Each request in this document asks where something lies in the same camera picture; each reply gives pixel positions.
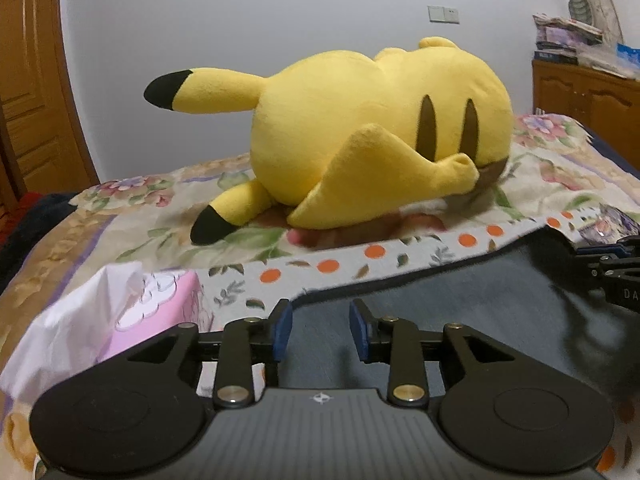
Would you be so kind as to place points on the white wall switch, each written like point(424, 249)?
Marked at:
point(443, 13)

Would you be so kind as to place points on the dark blue bed sheet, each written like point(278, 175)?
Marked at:
point(617, 152)

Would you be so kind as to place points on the clear plastic bag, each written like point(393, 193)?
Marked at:
point(607, 57)

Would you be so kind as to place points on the red cloth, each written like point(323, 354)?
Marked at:
point(15, 210)

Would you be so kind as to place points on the wooden door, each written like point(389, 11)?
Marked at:
point(35, 75)

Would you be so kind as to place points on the dark grey towel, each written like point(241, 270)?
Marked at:
point(450, 290)

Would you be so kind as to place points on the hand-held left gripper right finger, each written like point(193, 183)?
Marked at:
point(359, 334)

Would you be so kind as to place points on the stack of magazines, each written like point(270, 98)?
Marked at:
point(565, 37)

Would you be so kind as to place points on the floral bed blanket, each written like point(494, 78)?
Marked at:
point(150, 215)

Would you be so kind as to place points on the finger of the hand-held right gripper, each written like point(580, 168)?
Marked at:
point(600, 251)
point(617, 267)

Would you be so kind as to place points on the white cloth with orange dots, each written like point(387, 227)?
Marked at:
point(380, 255)

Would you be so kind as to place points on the wooden cabinet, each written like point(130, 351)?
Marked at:
point(585, 92)

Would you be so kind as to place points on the dark blue blanket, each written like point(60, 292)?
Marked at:
point(30, 230)

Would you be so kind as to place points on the green patterned jar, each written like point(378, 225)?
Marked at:
point(580, 10)

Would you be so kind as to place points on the white tissue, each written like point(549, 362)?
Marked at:
point(75, 325)

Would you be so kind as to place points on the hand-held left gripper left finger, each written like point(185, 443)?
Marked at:
point(283, 332)

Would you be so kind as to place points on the yellow plush toy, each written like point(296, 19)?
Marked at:
point(380, 145)

